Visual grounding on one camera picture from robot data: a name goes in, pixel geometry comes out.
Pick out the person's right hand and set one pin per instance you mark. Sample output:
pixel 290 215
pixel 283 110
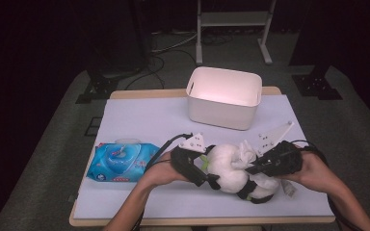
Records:
pixel 316 173

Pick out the white plastic storage bin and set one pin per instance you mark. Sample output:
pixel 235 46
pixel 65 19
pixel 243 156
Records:
pixel 221 112

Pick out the person's left hand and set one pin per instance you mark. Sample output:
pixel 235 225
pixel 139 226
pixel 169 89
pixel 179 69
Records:
pixel 162 173

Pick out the white metal stand frame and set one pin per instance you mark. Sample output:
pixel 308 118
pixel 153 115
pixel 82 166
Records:
pixel 231 18

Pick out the black floor socket plate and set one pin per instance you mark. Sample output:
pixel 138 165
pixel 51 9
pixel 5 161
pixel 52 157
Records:
pixel 93 126

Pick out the white table mat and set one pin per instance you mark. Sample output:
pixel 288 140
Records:
pixel 141 115

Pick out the panda plush toy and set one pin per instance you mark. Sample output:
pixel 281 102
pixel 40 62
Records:
pixel 228 166

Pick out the black stand base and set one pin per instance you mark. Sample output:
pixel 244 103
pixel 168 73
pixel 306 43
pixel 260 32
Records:
pixel 316 86
pixel 98 88

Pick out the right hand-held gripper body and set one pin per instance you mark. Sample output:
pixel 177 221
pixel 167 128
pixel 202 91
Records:
pixel 282 160

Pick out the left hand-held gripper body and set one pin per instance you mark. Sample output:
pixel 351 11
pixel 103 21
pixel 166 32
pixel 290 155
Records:
pixel 183 160

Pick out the wooden table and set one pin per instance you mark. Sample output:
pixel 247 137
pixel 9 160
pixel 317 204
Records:
pixel 147 93

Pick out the blue wet wipes pack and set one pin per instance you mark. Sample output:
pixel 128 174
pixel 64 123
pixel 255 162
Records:
pixel 115 160

